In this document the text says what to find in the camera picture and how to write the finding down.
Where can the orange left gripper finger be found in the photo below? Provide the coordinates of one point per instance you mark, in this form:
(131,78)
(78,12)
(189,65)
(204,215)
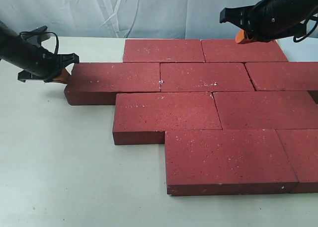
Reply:
(62,78)

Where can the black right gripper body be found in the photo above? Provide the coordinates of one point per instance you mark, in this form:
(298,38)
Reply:
(269,20)

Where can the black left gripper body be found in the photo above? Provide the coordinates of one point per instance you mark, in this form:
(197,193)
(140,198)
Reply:
(37,63)

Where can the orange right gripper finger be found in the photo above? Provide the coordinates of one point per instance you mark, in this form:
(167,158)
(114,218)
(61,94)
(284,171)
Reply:
(244,37)

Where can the red brick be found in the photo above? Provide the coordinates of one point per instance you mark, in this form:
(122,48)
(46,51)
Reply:
(227,50)
(266,110)
(99,83)
(226,162)
(144,118)
(285,76)
(301,147)
(163,51)

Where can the red brick under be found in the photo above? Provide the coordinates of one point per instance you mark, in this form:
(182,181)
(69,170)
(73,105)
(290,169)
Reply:
(201,77)

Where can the pale backdrop curtain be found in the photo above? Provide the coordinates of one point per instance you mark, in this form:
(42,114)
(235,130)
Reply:
(160,19)

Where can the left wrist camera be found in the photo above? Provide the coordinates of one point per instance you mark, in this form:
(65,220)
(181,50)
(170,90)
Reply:
(36,36)

